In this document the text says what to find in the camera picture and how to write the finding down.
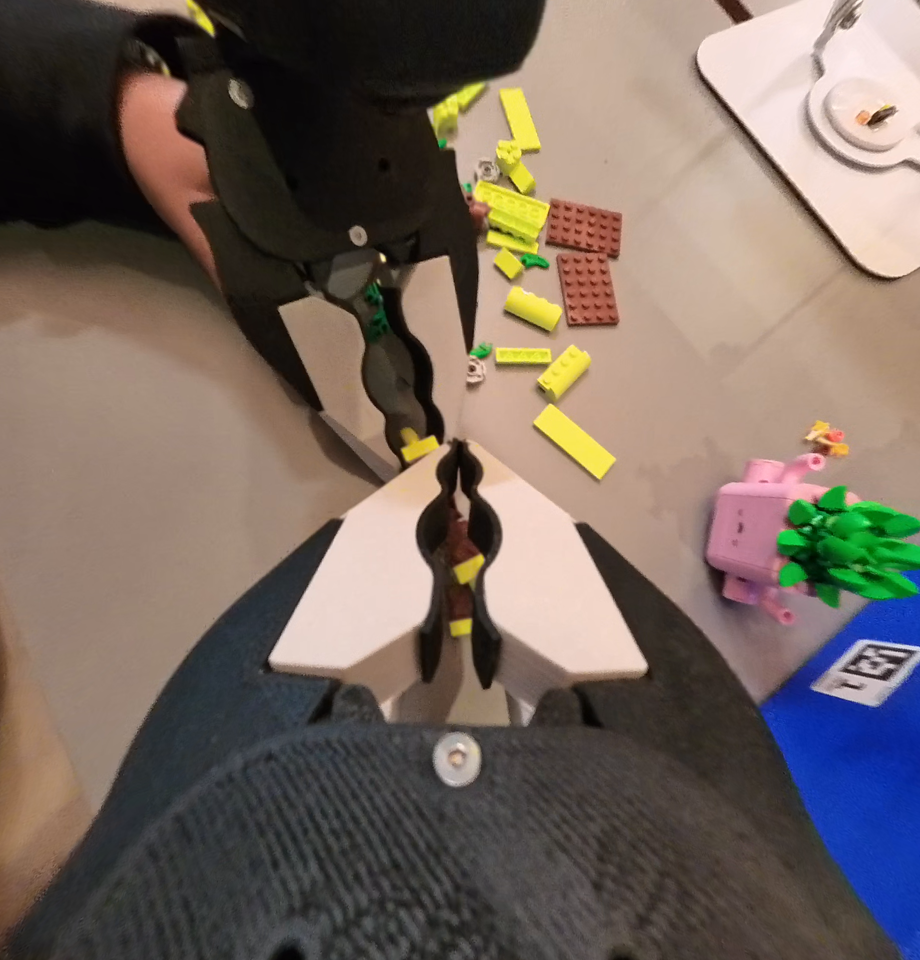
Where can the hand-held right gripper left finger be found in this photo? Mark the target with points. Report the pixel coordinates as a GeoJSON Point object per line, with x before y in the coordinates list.
{"type": "Point", "coordinates": [355, 592]}

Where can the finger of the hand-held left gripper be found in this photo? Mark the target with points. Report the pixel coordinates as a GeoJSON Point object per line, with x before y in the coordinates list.
{"type": "Point", "coordinates": [441, 322]}
{"type": "Point", "coordinates": [325, 360]}

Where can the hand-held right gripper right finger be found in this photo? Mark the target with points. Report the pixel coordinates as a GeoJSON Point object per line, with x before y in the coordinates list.
{"type": "Point", "coordinates": [557, 592]}

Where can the brown lime brick build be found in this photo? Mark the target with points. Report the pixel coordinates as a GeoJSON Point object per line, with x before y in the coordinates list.
{"type": "Point", "coordinates": [467, 570]}

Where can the lime plate with round peg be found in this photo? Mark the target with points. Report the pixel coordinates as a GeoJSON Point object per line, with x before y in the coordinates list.
{"type": "Point", "coordinates": [421, 448]}

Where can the person's left forearm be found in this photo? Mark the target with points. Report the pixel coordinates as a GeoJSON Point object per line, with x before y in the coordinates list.
{"type": "Point", "coordinates": [47, 112]}

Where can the person's left hand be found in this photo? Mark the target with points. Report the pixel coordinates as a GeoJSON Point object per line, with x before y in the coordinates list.
{"type": "Point", "coordinates": [160, 150]}

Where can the scattered green leaf pieces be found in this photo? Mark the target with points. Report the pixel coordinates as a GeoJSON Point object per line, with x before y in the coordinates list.
{"type": "Point", "coordinates": [535, 261]}

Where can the scattered lime bricks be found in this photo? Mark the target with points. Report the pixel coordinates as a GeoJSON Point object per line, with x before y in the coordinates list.
{"type": "Point", "coordinates": [572, 442]}

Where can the brown studded baseplate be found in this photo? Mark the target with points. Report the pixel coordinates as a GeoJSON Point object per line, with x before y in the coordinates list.
{"type": "Point", "coordinates": [589, 289]}
{"type": "Point", "coordinates": [583, 227]}

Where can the pink brick pot with plant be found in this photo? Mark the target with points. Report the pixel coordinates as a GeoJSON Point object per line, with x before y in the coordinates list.
{"type": "Point", "coordinates": [744, 540]}

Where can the white printed label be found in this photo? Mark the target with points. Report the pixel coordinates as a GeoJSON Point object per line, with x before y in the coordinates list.
{"type": "Point", "coordinates": [872, 671]}

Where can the blue plastic bin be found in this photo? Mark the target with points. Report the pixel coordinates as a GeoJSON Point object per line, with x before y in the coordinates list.
{"type": "Point", "coordinates": [879, 787]}

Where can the white stand with flat base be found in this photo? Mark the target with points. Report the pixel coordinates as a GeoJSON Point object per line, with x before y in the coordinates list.
{"type": "Point", "coordinates": [774, 112]}

